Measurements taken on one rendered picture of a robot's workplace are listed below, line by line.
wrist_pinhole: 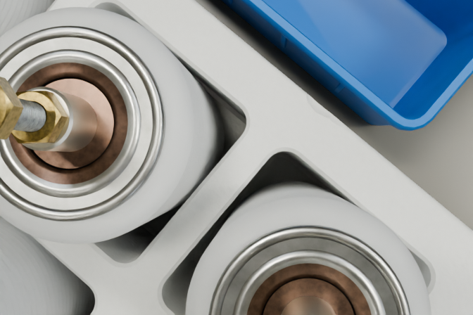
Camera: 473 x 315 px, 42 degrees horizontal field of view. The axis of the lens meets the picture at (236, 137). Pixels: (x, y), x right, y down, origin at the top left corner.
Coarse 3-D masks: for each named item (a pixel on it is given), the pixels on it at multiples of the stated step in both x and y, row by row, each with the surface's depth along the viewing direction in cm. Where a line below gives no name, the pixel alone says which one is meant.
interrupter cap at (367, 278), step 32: (256, 256) 23; (288, 256) 23; (320, 256) 23; (352, 256) 23; (224, 288) 23; (256, 288) 23; (288, 288) 23; (320, 288) 23; (352, 288) 23; (384, 288) 23
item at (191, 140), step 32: (128, 32) 24; (160, 64) 24; (192, 96) 25; (192, 128) 25; (160, 160) 24; (192, 160) 26; (160, 192) 24; (192, 192) 34; (32, 224) 24; (64, 224) 24; (96, 224) 24; (128, 224) 24
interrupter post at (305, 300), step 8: (304, 296) 23; (312, 296) 23; (288, 304) 23; (296, 304) 22; (304, 304) 22; (312, 304) 22; (320, 304) 22; (328, 304) 23; (288, 312) 22; (296, 312) 21; (304, 312) 21; (312, 312) 21; (320, 312) 21; (328, 312) 21
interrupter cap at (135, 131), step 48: (48, 48) 24; (96, 48) 24; (96, 96) 24; (144, 96) 24; (0, 144) 24; (96, 144) 24; (144, 144) 24; (0, 192) 24; (48, 192) 24; (96, 192) 24
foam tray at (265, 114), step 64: (64, 0) 32; (128, 0) 31; (192, 0) 31; (192, 64) 31; (256, 64) 31; (256, 128) 31; (320, 128) 31; (384, 192) 30; (64, 256) 31; (128, 256) 33; (192, 256) 42; (448, 256) 30
